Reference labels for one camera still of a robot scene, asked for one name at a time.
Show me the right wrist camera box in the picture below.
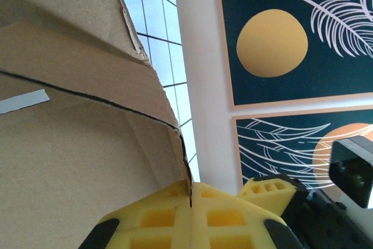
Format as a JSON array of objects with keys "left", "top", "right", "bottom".
[{"left": 328, "top": 136, "right": 373, "bottom": 209}]

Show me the white tape strip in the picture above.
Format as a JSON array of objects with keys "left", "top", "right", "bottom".
[{"left": 0, "top": 89, "right": 50, "bottom": 115}]

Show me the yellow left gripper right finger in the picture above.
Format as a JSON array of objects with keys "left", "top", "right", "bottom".
[{"left": 191, "top": 181, "right": 302, "bottom": 249}]

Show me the brown cardboard box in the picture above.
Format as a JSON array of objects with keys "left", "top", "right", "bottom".
[{"left": 0, "top": 0, "right": 195, "bottom": 249}]

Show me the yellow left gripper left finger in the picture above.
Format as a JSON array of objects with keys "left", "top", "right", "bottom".
[{"left": 77, "top": 179, "right": 192, "bottom": 249}]

